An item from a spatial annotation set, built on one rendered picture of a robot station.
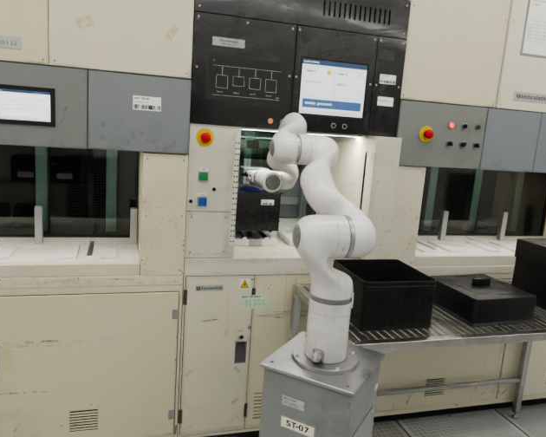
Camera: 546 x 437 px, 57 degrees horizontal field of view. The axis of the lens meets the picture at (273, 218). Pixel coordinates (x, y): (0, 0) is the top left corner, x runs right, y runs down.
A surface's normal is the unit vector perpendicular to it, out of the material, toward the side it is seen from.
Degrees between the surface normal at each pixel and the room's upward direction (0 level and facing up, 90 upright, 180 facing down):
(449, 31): 90
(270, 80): 90
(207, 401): 90
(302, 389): 90
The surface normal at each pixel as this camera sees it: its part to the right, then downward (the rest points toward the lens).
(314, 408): -0.48, 0.13
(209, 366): 0.29, 0.20
